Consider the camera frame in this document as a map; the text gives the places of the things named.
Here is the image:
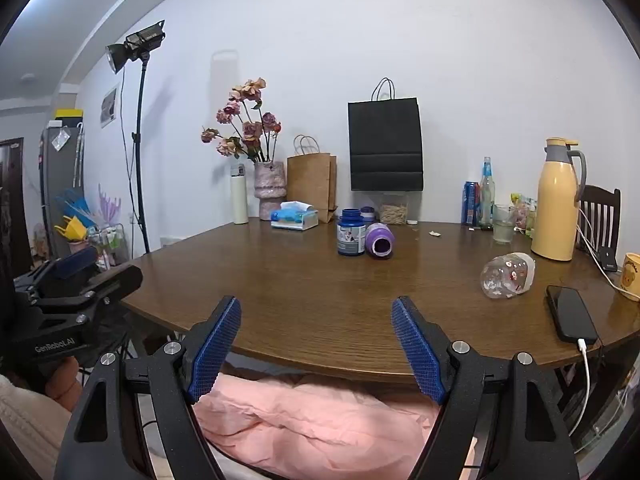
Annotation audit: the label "pink blanket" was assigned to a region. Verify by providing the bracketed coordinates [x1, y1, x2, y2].
[192, 372, 443, 480]

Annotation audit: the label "clear container of nuts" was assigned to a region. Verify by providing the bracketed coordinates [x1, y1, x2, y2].
[378, 192, 409, 225]

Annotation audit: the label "colourful snack packets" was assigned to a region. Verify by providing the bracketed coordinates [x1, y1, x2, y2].
[510, 193, 538, 238]

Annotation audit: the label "dark wooden chair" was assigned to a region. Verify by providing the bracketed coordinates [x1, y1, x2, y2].
[575, 185, 622, 256]

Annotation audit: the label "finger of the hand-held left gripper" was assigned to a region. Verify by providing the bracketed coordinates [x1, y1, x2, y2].
[30, 263, 144, 322]
[12, 246, 101, 292]

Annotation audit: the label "black smartphone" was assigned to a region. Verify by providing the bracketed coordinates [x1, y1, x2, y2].
[545, 285, 599, 345]

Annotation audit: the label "pink marbled vase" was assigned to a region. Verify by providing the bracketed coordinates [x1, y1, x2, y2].
[254, 160, 288, 221]

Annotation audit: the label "clear drinking glass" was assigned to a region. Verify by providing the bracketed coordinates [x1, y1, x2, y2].
[492, 204, 518, 245]

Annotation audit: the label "blue lidded jar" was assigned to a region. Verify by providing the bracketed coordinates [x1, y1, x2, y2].
[336, 208, 367, 258]

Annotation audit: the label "grey refrigerator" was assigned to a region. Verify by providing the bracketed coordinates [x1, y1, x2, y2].
[39, 122, 86, 261]

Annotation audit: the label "dried pink flowers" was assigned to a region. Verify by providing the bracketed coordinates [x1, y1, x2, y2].
[201, 78, 282, 163]

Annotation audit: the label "brown paper bag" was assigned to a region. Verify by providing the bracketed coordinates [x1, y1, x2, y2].
[287, 135, 338, 224]

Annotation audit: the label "black paper bag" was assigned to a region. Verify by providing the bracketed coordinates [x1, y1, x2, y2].
[348, 78, 424, 192]

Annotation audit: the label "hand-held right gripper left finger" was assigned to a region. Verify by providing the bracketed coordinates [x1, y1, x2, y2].
[54, 295, 243, 480]

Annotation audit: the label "yellow thermos jug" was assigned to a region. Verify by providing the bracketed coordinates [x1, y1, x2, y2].
[530, 137, 587, 262]

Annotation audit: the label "wall picture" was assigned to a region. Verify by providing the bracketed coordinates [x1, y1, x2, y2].
[100, 87, 118, 128]

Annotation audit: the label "purple bottle lying down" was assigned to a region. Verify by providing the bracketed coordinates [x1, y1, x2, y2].
[365, 223, 395, 260]

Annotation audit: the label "blue drink can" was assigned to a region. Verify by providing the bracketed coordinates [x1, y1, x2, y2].
[462, 181, 482, 226]

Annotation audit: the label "person's left forearm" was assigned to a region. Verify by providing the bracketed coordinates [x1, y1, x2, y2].
[0, 372, 73, 480]

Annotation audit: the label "white thermos bottle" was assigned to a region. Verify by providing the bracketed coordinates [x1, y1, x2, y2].
[230, 162, 249, 225]

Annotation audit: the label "person's left hand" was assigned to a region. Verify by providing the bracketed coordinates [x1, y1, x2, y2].
[45, 357, 83, 406]

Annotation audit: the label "yellow printed mug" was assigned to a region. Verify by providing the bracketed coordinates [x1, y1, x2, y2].
[619, 253, 640, 302]

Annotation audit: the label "clear glass bottle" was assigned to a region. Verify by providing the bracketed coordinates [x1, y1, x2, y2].
[479, 156, 496, 231]

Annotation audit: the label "white charging cable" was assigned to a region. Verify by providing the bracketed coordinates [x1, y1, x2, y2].
[567, 338, 592, 436]
[575, 207, 623, 291]

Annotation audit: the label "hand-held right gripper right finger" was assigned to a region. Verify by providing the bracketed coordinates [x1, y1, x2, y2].
[391, 296, 581, 480]

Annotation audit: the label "black studio light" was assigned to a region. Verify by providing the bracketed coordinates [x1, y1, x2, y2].
[105, 20, 166, 75]

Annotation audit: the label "blue tissue box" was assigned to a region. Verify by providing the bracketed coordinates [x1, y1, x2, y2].
[271, 201, 319, 231]

